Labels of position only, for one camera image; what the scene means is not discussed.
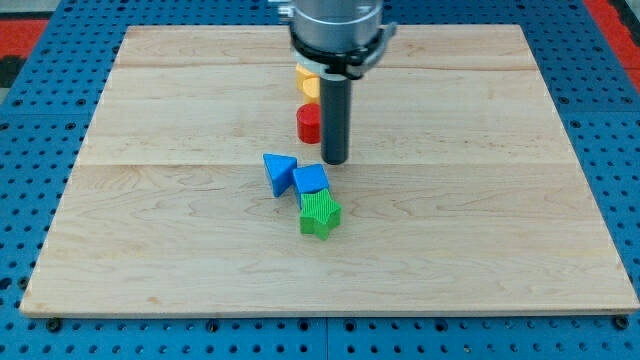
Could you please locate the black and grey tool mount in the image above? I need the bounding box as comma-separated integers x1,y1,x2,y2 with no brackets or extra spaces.
289,22,397,80

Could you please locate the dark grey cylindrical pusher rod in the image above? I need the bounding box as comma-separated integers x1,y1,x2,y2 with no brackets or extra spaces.
320,78,351,165

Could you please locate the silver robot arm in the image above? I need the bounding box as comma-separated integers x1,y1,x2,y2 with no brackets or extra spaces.
273,0,397,165

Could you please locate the yellow cylinder block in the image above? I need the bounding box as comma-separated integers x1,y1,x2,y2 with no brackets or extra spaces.
302,77,320,104

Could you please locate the yellow block behind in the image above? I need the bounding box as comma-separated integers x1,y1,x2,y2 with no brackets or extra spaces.
295,64,317,91

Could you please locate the red cylinder block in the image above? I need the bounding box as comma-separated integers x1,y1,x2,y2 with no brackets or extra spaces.
296,103,321,144

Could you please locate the blue cube block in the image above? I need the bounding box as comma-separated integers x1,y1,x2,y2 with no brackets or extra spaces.
292,164,330,207

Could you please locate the blue triangular block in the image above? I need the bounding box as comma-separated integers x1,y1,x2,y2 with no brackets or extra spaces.
263,153,298,197

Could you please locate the green star block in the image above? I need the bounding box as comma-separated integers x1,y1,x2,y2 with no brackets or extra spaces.
299,189,342,241

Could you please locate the light wooden board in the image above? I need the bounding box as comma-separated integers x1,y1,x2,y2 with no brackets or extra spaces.
20,25,639,319

